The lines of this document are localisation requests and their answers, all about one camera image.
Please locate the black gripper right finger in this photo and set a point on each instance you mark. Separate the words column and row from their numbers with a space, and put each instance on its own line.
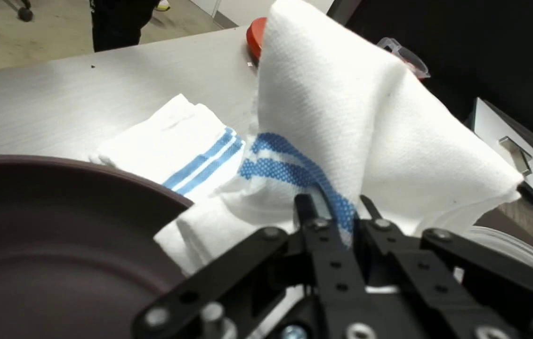
column 441, row 283

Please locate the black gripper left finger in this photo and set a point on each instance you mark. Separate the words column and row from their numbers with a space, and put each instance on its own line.
column 328, row 276

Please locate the white towel with blue stripe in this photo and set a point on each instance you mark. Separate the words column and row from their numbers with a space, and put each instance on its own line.
column 353, row 95
column 172, row 138

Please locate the dark nonstick frying pan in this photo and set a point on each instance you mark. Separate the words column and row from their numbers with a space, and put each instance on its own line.
column 59, row 251

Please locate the large clear plastic bowl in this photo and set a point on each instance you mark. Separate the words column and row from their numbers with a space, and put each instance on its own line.
column 530, row 253

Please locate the black backdrop panel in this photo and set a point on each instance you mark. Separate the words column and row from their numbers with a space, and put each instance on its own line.
column 498, row 50

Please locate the red plate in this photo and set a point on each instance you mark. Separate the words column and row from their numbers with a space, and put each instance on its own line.
column 257, row 38

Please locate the black caster wheel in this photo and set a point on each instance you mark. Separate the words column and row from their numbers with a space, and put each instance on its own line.
column 23, row 10

